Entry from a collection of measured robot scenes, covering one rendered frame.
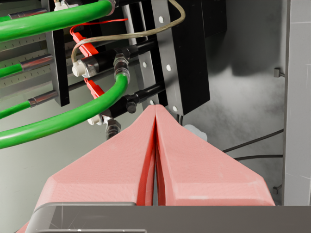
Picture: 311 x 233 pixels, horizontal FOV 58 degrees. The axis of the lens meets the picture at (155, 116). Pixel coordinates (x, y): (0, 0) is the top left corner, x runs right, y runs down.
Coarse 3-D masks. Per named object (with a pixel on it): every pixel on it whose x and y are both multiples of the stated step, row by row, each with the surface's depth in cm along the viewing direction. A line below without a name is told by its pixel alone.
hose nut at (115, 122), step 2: (112, 120) 40; (114, 120) 40; (116, 120) 40; (108, 122) 40; (110, 122) 40; (112, 122) 40; (114, 122) 40; (116, 122) 40; (108, 124) 39; (110, 124) 39; (112, 124) 39; (114, 124) 39; (116, 124) 39; (118, 124) 40; (120, 124) 41; (106, 126) 40; (108, 126) 39; (118, 126) 39; (120, 126) 40; (106, 128) 39; (120, 128) 39; (106, 130) 39; (106, 132) 39
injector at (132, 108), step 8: (152, 88) 50; (160, 88) 51; (128, 96) 47; (136, 96) 48; (144, 96) 49; (120, 104) 45; (128, 104) 45; (136, 104) 46; (104, 112) 44; (112, 112) 45; (120, 112) 46
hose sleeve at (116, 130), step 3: (111, 126) 39; (114, 126) 39; (108, 129) 38; (111, 129) 38; (114, 129) 38; (117, 129) 38; (108, 132) 37; (111, 132) 37; (114, 132) 37; (117, 132) 37; (108, 135) 37; (111, 135) 36; (114, 135) 36; (108, 138) 36
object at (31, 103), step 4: (28, 100) 56; (32, 100) 56; (20, 104) 55; (24, 104) 55; (28, 104) 56; (32, 104) 56; (8, 108) 54; (12, 108) 54; (16, 108) 54; (20, 108) 55; (24, 108) 55; (0, 112) 53; (4, 112) 53; (8, 112) 53; (12, 112) 54; (16, 112) 55; (0, 116) 53; (4, 116) 53
